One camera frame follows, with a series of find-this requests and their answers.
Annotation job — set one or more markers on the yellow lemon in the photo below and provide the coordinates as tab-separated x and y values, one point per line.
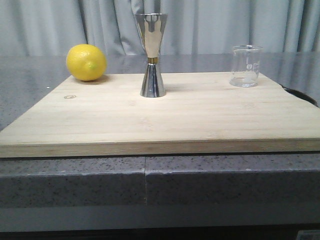
86	62

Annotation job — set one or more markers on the wooden cutting board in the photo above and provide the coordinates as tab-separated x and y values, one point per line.
200	113

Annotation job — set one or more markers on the clear glass beaker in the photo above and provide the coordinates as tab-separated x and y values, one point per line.
245	66

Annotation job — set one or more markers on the grey curtain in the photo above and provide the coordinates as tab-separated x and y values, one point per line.
194	27

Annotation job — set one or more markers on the steel hourglass jigger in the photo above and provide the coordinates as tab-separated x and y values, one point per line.
151	27

